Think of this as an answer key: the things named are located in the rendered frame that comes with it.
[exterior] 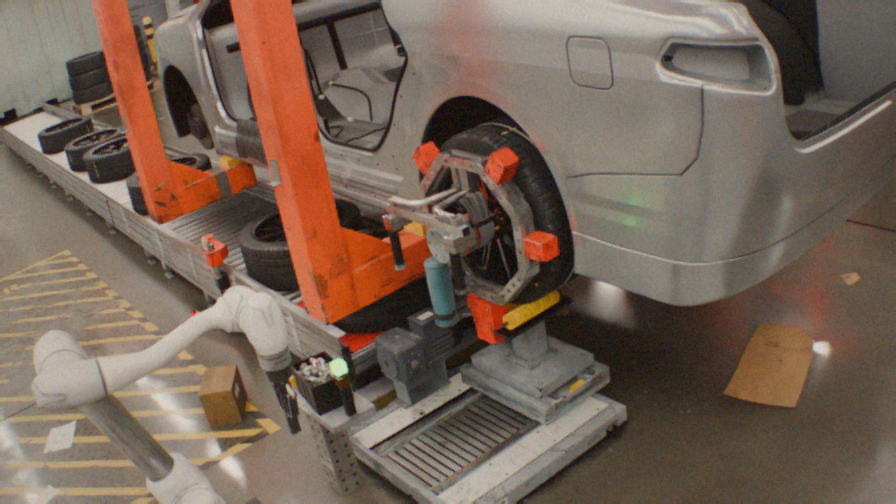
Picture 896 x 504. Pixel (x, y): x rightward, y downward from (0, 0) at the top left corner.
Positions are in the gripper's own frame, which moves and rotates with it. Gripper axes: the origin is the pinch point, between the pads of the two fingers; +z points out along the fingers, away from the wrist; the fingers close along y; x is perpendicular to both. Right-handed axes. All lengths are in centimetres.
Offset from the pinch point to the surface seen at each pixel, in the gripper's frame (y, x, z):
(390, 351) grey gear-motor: -53, 65, 31
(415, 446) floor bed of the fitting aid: -39, 60, 67
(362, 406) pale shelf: -21.2, 32.8, 22.8
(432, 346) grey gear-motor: -50, 82, 36
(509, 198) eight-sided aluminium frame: -7, 93, -35
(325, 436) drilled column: -37, 23, 39
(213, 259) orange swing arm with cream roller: -190, 48, 27
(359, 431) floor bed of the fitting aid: -57, 46, 61
